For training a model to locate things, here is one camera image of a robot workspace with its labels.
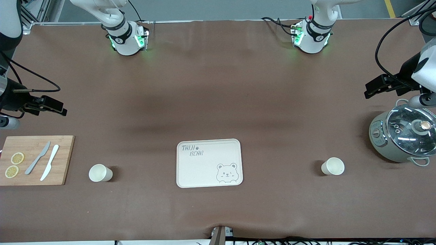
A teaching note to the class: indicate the yellow lemon slice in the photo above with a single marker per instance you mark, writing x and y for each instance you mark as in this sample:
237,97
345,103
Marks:
12,172
17,158

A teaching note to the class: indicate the wooden cutting board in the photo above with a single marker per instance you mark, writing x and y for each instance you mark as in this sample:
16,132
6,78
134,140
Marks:
64,163

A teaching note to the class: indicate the grey-green electric cooking pot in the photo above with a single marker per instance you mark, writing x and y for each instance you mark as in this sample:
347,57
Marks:
379,143

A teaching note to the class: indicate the glass pot lid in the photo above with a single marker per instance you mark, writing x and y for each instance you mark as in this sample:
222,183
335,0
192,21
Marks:
402,126

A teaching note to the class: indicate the beige bear print tray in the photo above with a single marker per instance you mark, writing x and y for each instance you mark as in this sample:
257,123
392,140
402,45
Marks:
207,163

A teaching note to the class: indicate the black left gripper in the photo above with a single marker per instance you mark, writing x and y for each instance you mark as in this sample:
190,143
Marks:
406,72

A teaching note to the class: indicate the grey plastic knife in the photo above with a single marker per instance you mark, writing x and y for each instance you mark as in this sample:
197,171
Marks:
37,158

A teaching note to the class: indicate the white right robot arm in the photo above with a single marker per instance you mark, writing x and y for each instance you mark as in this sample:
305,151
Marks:
124,41

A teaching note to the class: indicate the aluminium frame profile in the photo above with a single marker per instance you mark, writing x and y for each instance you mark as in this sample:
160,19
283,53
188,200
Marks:
414,15
37,13

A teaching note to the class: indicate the brown table mat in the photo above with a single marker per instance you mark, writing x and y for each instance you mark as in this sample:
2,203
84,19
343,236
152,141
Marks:
218,102

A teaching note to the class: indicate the white IKEA cup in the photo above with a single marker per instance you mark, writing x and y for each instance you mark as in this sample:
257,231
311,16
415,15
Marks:
333,166
98,173

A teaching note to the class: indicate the white plastic knife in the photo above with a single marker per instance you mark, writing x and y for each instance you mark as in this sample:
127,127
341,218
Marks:
50,161

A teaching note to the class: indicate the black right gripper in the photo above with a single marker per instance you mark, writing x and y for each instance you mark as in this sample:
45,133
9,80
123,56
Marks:
11,99

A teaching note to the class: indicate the brown camera mount bracket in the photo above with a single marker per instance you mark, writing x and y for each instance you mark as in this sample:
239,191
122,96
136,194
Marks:
219,236

